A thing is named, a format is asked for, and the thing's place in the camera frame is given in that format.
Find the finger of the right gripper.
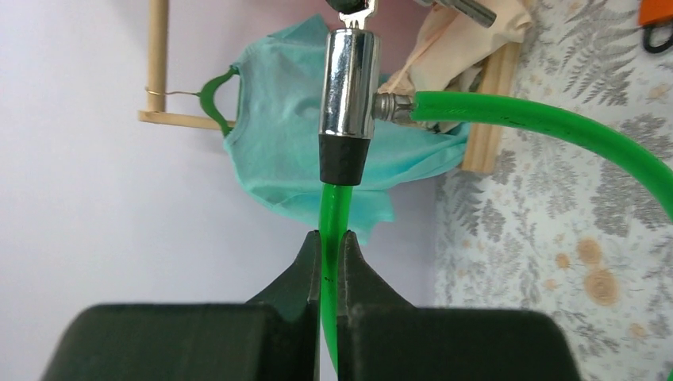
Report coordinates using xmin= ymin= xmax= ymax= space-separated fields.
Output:
xmin=325 ymin=0 xmax=367 ymax=14

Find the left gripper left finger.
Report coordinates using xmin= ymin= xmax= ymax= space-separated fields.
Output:
xmin=43 ymin=231 xmax=321 ymax=380

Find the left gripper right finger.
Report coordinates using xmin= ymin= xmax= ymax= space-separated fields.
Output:
xmin=336 ymin=231 xmax=580 ymax=380

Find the green cable lock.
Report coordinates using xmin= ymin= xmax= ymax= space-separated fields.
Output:
xmin=318 ymin=28 xmax=672 ymax=378

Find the beige cloth bag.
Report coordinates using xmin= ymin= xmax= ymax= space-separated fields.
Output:
xmin=379 ymin=0 xmax=533 ymax=95

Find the teal t-shirt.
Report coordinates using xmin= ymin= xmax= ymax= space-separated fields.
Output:
xmin=224 ymin=15 xmax=470 ymax=243

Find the green hanger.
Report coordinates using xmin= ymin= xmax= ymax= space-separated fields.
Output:
xmin=146 ymin=65 xmax=240 ymax=139

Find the wooden clothes rack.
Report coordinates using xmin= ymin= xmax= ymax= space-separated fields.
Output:
xmin=138 ymin=1 xmax=521 ymax=174

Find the floral table cloth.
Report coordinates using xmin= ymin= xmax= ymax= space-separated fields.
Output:
xmin=434 ymin=1 xmax=672 ymax=380

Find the orange black padlock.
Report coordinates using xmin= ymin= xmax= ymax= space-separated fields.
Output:
xmin=637 ymin=0 xmax=672 ymax=55

